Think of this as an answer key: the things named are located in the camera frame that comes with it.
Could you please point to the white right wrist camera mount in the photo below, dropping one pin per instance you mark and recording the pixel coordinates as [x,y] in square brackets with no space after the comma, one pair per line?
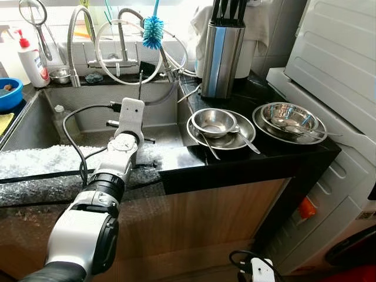
[262,270]

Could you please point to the dark scrub pad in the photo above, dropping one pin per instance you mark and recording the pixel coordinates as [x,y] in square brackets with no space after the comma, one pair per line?
[94,77]

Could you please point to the clear plastic bottle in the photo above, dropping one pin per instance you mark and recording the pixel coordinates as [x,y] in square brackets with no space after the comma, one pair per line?
[63,123]

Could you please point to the tiny steel bowl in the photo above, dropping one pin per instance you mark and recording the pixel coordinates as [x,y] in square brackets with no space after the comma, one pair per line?
[60,75]

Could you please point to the white soap bottle red pump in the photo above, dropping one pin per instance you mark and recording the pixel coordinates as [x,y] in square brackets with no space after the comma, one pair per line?
[34,64]

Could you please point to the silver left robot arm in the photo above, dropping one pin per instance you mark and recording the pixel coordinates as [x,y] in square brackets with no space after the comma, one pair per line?
[76,235]

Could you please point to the chrome mixer tap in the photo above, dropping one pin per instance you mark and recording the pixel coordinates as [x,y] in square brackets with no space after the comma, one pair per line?
[114,60]

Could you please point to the wooden cabinet door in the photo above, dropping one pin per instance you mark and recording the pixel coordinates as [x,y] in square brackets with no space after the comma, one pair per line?
[200,223]

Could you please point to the yellow cleaning cloth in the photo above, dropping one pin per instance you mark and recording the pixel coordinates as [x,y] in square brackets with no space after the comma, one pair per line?
[4,123]

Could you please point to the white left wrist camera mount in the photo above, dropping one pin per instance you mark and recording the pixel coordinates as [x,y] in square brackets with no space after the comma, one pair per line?
[131,114]

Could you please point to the long steel spoon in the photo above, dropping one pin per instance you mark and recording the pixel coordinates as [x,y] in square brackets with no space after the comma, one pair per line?
[326,133]

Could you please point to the blue bottle brush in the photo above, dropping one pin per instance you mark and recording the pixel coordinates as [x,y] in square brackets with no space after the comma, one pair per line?
[153,32]

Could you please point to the steel plate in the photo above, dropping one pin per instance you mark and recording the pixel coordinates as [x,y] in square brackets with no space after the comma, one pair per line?
[232,141]
[317,130]

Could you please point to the white washing machine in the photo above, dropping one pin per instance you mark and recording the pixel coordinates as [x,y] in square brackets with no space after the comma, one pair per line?
[335,194]

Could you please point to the flexible steel faucet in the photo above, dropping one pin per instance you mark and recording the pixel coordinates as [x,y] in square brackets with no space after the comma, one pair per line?
[71,47]

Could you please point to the white spray bottle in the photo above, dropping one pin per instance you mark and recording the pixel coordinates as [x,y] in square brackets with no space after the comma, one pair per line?
[9,59]

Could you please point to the white hanging towel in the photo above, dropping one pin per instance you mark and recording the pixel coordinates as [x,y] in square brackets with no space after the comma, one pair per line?
[261,23]

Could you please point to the red plastic stool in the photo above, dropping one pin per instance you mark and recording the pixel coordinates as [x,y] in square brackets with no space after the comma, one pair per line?
[361,275]

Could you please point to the stainless steel sink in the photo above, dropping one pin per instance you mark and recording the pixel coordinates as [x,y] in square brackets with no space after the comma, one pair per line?
[88,100]

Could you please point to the small steel bowl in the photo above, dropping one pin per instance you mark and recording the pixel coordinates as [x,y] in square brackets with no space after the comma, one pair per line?
[214,122]

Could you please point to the white ribbed appliance panel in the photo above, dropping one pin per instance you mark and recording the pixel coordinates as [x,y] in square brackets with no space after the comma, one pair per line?
[338,53]

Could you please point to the steel knife block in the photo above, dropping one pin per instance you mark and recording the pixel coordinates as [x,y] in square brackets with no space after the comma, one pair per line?
[222,61]

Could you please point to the small orange object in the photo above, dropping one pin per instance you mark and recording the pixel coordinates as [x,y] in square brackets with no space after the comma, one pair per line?
[306,208]

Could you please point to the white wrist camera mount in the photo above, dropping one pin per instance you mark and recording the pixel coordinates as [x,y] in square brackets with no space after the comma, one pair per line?
[262,270]
[131,114]

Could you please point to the clear bubble wrap sheet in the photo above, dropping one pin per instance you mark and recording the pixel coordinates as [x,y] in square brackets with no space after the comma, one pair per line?
[35,170]

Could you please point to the blue plastic bowl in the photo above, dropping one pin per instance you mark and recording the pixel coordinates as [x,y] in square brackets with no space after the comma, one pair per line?
[9,97]

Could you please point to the medium steel bowl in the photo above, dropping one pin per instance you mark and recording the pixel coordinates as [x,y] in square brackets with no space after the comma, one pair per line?
[288,114]

